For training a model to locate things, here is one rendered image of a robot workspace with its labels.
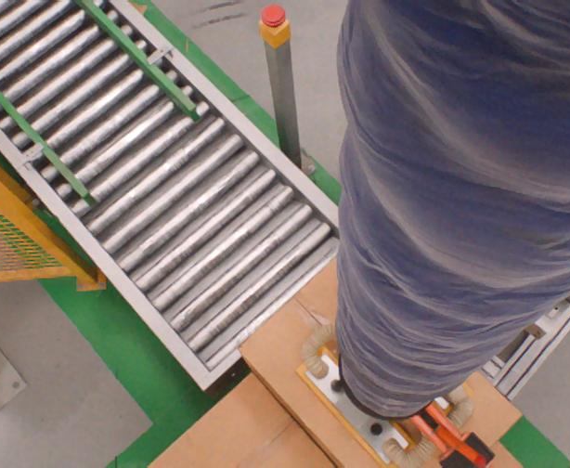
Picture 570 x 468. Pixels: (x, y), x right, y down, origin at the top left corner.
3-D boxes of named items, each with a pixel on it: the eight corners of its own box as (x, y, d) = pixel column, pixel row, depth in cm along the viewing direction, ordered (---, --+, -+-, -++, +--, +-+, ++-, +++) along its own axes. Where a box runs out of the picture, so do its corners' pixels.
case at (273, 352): (252, 371, 220) (236, 348, 182) (345, 285, 227) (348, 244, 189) (393, 526, 203) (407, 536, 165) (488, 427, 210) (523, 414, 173)
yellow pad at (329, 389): (293, 370, 180) (292, 368, 175) (323, 344, 181) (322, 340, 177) (389, 477, 170) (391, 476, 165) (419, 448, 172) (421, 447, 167)
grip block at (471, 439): (435, 460, 161) (438, 459, 156) (465, 430, 163) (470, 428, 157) (462, 489, 159) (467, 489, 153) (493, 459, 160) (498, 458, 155)
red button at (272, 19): (257, 21, 208) (255, 13, 204) (275, 7, 209) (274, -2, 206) (273, 36, 206) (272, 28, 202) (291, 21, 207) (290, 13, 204)
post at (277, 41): (281, 167, 302) (257, 21, 208) (292, 157, 304) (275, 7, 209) (291, 178, 300) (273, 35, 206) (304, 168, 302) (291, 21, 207)
